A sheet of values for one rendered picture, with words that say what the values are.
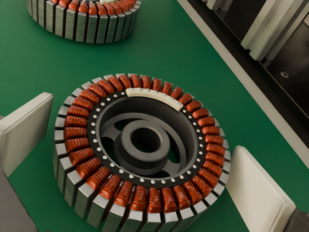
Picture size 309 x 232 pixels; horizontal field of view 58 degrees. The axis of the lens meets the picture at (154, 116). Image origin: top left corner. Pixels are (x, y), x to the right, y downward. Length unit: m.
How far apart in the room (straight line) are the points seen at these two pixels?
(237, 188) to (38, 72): 0.18
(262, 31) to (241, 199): 0.20
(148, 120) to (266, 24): 0.18
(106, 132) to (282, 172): 0.15
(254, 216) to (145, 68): 0.17
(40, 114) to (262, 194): 0.13
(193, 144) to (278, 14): 0.17
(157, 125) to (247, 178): 0.07
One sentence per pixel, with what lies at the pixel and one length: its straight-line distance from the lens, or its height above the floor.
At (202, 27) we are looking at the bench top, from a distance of 0.39.
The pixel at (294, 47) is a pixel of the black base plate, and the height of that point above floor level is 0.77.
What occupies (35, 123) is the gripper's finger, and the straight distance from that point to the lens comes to 0.17.
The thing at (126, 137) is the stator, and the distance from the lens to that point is 0.18.
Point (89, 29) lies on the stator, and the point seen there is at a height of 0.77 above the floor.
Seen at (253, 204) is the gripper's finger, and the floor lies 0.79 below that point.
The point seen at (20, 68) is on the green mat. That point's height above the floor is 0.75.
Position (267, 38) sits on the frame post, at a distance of 0.32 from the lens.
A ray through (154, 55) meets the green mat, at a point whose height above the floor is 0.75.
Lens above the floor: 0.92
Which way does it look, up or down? 45 degrees down
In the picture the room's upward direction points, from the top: 23 degrees clockwise
